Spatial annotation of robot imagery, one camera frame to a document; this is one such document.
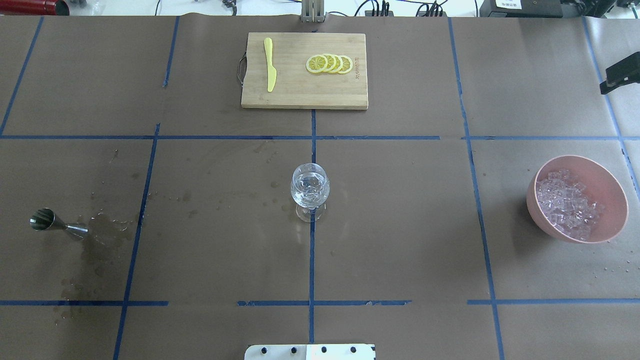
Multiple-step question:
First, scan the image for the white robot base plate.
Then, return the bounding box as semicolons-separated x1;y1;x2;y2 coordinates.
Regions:
244;343;377;360

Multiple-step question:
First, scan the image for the bamboo cutting board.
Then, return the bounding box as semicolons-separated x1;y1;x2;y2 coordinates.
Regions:
241;32;370;110

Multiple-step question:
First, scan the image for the clear ice cubes pile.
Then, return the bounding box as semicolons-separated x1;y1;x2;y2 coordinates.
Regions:
535;168;606;242

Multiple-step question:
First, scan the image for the clear wine glass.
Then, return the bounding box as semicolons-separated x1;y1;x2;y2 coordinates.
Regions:
290;162;330;223

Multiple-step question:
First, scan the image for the lemon slice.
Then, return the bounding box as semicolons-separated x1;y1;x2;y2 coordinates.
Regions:
318;54;334;74
305;54;329;74
337;55;354;75
329;54;344;74

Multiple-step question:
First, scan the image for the aluminium frame post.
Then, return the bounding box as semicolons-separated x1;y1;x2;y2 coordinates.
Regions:
301;0;326;23

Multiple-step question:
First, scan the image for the steel double jigger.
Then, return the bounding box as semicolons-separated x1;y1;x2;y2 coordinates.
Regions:
29;208;89;239

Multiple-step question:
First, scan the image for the pink bowl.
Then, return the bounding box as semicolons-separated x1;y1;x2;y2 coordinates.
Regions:
526;155;630;245

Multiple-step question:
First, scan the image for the black box device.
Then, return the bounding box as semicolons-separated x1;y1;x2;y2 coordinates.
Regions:
478;0;570;19

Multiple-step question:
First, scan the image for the yellow plastic knife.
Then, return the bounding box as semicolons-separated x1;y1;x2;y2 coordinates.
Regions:
263;37;278;92

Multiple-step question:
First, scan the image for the red cylinder tool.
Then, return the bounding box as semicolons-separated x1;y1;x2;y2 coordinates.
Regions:
0;0;70;16

